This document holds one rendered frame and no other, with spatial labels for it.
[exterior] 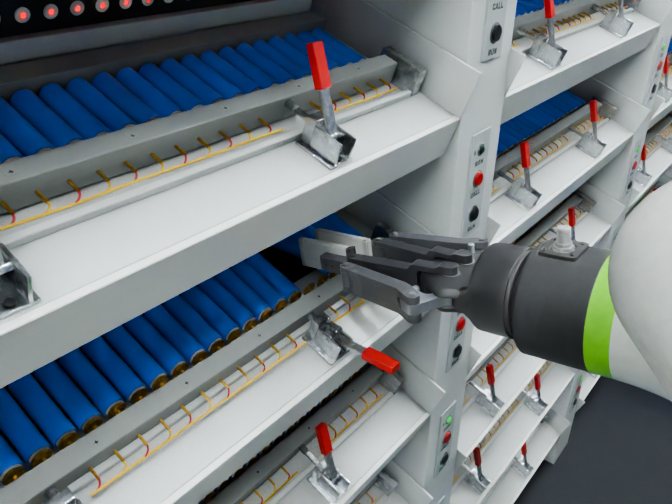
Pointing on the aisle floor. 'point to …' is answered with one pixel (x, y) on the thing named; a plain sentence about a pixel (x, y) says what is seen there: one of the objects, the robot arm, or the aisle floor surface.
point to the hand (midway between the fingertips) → (336, 252)
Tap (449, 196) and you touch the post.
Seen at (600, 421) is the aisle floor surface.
